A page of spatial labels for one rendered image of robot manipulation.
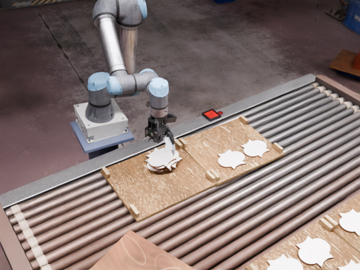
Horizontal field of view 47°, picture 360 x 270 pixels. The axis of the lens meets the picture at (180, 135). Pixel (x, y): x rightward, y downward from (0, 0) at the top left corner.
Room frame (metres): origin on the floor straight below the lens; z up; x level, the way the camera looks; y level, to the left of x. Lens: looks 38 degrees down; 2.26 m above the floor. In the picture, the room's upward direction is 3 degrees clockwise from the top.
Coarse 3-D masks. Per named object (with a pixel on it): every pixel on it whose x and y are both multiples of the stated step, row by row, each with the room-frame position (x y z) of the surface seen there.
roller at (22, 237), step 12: (336, 96) 2.16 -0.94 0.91; (312, 108) 2.02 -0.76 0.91; (276, 120) 1.87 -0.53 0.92; (288, 120) 1.90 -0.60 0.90; (96, 204) 1.20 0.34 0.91; (60, 216) 1.12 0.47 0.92; (72, 216) 1.13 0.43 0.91; (36, 228) 1.05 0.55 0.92; (48, 228) 1.06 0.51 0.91; (24, 240) 1.00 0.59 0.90
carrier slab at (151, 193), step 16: (128, 160) 1.46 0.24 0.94; (192, 160) 1.48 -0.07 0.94; (112, 176) 1.35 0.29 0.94; (128, 176) 1.35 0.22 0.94; (144, 176) 1.36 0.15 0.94; (160, 176) 1.36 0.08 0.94; (176, 176) 1.37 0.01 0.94; (192, 176) 1.37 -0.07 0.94; (128, 192) 1.26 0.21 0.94; (144, 192) 1.26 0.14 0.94; (160, 192) 1.26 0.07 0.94; (176, 192) 1.27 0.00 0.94; (192, 192) 1.27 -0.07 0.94; (128, 208) 1.17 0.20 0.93; (144, 208) 1.17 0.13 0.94; (160, 208) 1.17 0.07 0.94
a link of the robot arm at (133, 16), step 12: (120, 0) 1.77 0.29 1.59; (132, 0) 1.79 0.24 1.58; (144, 0) 1.82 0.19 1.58; (120, 12) 1.75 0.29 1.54; (132, 12) 1.77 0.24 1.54; (144, 12) 1.79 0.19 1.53; (120, 24) 1.78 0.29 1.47; (132, 24) 1.77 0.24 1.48; (120, 36) 1.80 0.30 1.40; (132, 36) 1.79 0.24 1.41; (132, 48) 1.79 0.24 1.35; (132, 60) 1.80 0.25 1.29; (132, 72) 1.80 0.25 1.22; (120, 96) 1.77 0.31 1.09
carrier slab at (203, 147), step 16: (224, 128) 1.75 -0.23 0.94; (240, 128) 1.76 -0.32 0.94; (192, 144) 1.60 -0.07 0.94; (208, 144) 1.61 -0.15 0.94; (224, 144) 1.62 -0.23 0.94; (240, 144) 1.62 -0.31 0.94; (272, 144) 1.64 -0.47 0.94; (208, 160) 1.49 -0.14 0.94; (256, 160) 1.51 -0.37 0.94; (272, 160) 1.52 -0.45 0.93; (224, 176) 1.39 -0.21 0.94
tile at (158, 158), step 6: (156, 150) 1.48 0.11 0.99; (162, 150) 1.48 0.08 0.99; (150, 156) 1.43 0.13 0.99; (156, 156) 1.43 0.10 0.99; (162, 156) 1.44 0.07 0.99; (168, 156) 1.44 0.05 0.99; (150, 162) 1.39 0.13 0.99; (156, 162) 1.39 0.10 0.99; (162, 162) 1.40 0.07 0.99; (168, 162) 1.40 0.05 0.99
